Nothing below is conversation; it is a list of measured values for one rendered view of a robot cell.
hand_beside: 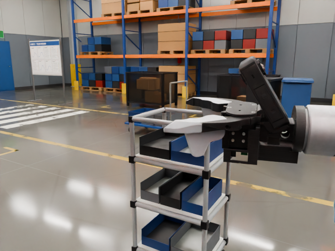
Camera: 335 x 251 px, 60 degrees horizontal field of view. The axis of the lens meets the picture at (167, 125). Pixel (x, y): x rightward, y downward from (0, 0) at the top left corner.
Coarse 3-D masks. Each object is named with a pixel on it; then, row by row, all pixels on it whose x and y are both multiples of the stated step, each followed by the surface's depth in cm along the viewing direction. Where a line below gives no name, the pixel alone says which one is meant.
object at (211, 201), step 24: (144, 120) 162; (144, 144) 176; (168, 144) 176; (216, 144) 167; (168, 168) 160; (216, 168) 160; (144, 192) 179; (168, 192) 177; (192, 192) 178; (216, 192) 176; (168, 216) 210; (192, 216) 161; (144, 240) 186; (168, 240) 187; (192, 240) 185; (216, 240) 187
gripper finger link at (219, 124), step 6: (222, 120) 42; (228, 120) 42; (234, 120) 42; (240, 120) 42; (246, 120) 42; (204, 126) 41; (210, 126) 41; (216, 126) 41; (222, 126) 41; (228, 126) 42; (234, 126) 41; (240, 126) 42
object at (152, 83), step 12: (132, 72) 813; (144, 72) 893; (156, 72) 871; (168, 72) 850; (132, 84) 822; (144, 84) 802; (156, 84) 783; (168, 84) 799; (132, 96) 830; (144, 96) 810; (156, 96) 791; (168, 96) 807
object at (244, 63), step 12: (252, 60) 42; (240, 72) 43; (252, 72) 42; (264, 72) 42; (252, 84) 42; (264, 84) 42; (264, 96) 42; (276, 96) 45; (264, 108) 43; (276, 108) 42; (276, 120) 43; (288, 120) 43
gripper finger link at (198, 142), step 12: (180, 120) 43; (192, 120) 42; (204, 120) 42; (216, 120) 42; (180, 132) 42; (192, 132) 42; (204, 132) 43; (216, 132) 44; (192, 144) 43; (204, 144) 44
